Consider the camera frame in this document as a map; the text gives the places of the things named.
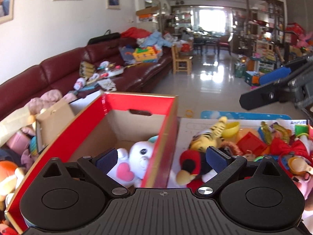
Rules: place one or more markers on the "red bow headband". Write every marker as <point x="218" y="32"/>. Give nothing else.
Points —
<point x="281" y="146"/>

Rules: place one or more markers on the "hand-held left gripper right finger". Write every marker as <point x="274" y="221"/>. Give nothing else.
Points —
<point x="217" y="159"/>

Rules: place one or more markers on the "wooden chair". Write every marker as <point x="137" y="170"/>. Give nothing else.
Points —
<point x="182" y="60"/>

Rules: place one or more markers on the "yellow tiger plush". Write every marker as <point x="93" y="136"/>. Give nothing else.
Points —
<point x="203" y="139"/>

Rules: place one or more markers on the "orange storage box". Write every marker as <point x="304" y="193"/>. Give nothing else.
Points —
<point x="253" y="78"/>

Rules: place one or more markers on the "gold packets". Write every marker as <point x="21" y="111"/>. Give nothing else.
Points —
<point x="88" y="69"/>

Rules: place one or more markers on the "white unicorn plush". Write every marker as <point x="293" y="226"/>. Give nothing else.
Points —
<point x="140" y="156"/>

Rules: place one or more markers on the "orange plush toy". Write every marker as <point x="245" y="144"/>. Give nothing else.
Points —
<point x="7" y="173"/>

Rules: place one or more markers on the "blue clothing pile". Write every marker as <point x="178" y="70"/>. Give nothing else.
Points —
<point x="156" y="39"/>

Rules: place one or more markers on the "yellow toy building set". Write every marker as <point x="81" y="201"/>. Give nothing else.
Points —
<point x="144" y="53"/>

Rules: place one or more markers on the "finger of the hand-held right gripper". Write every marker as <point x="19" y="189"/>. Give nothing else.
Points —
<point x="273" y="76"/>
<point x="264" y="95"/>

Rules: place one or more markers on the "black bag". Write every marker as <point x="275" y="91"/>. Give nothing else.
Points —
<point x="102" y="38"/>

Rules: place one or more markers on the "black red mouse plush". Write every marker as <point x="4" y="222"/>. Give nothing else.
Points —
<point x="189" y="158"/>

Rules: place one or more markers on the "dark dining table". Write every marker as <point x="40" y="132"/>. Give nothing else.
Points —
<point x="206" y="40"/>

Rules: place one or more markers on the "red cardboard box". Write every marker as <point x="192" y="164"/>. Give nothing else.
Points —
<point x="137" y="100"/>

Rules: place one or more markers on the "yellow plastic bowl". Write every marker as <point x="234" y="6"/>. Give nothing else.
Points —
<point x="231" y="129"/>

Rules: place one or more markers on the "maroon leather sofa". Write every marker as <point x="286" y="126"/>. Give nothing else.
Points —
<point x="61" y="66"/>

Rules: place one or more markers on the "red cloth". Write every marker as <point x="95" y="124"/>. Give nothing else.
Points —
<point x="134" y="32"/>

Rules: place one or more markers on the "dark shelf unit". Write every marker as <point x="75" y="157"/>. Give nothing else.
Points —
<point x="269" y="17"/>

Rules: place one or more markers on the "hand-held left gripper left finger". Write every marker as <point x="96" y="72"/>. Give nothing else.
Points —
<point x="107" y="161"/>

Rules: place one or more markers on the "patterned paper sheet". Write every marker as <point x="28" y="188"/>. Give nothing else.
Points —
<point x="107" y="84"/>

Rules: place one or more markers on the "pink plush toy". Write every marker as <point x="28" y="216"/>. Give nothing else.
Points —
<point x="305" y="186"/>

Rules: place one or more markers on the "red plastic block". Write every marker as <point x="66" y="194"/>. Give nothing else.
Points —
<point x="249" y="142"/>

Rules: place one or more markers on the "brown cardboard box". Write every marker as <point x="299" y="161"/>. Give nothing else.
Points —
<point x="56" y="120"/>

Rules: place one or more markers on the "pale pink fuzzy plush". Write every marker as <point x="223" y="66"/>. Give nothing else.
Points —
<point x="46" y="100"/>

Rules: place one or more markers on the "small white doll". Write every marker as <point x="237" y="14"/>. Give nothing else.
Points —
<point x="80" y="83"/>

